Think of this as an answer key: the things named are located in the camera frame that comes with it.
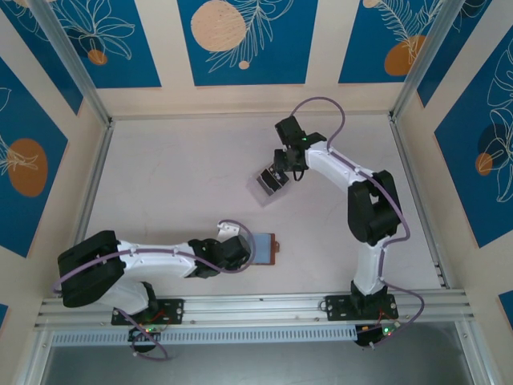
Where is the black controller box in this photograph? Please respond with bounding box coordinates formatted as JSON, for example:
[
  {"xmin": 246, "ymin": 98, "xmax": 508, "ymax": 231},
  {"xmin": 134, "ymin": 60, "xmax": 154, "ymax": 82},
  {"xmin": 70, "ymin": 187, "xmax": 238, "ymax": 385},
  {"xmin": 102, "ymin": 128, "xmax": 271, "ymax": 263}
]
[
  {"xmin": 127, "ymin": 323, "xmax": 162, "ymax": 355},
  {"xmin": 354, "ymin": 322, "xmax": 402, "ymax": 349}
]

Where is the aluminium mounting rail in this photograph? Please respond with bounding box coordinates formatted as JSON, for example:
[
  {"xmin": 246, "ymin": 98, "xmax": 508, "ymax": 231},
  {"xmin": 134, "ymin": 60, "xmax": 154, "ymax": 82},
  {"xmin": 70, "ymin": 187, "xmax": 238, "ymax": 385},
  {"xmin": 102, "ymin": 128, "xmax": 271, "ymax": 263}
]
[{"xmin": 33, "ymin": 289, "xmax": 478, "ymax": 332}]

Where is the blue floral wall panel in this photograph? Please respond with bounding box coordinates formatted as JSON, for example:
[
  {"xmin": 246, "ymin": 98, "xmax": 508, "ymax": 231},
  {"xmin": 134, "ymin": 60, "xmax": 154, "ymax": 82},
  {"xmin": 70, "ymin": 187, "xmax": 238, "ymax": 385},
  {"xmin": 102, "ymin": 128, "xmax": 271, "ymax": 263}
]
[
  {"xmin": 0, "ymin": 58, "xmax": 69, "ymax": 257},
  {"xmin": 177, "ymin": 0, "xmax": 319, "ymax": 87},
  {"xmin": 338, "ymin": 0, "xmax": 444, "ymax": 85},
  {"xmin": 0, "ymin": 6, "xmax": 84, "ymax": 116},
  {"xmin": 434, "ymin": 39, "xmax": 513, "ymax": 249},
  {"xmin": 416, "ymin": 0, "xmax": 493, "ymax": 108},
  {"xmin": 47, "ymin": 0, "xmax": 163, "ymax": 89}
]

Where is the grey slotted cable duct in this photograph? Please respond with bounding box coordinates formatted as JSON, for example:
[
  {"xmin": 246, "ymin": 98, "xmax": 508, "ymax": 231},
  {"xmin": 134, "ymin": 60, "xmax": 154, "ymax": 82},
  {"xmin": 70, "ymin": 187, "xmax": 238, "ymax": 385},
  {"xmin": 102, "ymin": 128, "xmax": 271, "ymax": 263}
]
[{"xmin": 50, "ymin": 324, "xmax": 357, "ymax": 348}]

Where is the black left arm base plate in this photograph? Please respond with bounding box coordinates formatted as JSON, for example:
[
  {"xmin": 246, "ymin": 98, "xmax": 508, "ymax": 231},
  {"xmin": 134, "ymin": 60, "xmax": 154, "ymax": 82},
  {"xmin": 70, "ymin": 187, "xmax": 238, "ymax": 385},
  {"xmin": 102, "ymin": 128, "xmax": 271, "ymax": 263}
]
[{"xmin": 111, "ymin": 298, "xmax": 185, "ymax": 326}]

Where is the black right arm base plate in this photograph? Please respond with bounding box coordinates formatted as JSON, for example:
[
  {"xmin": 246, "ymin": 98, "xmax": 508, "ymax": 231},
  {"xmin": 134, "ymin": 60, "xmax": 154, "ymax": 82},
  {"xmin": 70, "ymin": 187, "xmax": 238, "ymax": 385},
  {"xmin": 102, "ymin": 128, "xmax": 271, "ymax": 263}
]
[{"xmin": 323, "ymin": 294, "xmax": 399, "ymax": 322}]

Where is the aluminium frame bar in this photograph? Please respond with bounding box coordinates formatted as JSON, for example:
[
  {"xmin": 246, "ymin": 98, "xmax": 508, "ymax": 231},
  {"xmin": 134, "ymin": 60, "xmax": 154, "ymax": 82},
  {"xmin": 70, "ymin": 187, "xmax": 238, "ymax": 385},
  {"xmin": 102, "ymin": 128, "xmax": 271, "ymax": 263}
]
[
  {"xmin": 454, "ymin": 320, "xmax": 496, "ymax": 385},
  {"xmin": 73, "ymin": 119, "xmax": 117, "ymax": 244},
  {"xmin": 22, "ymin": 328, "xmax": 55, "ymax": 385},
  {"xmin": 389, "ymin": 0, "xmax": 462, "ymax": 124},
  {"xmin": 28, "ymin": 0, "xmax": 113, "ymax": 128},
  {"xmin": 388, "ymin": 113, "xmax": 450, "ymax": 290}
]

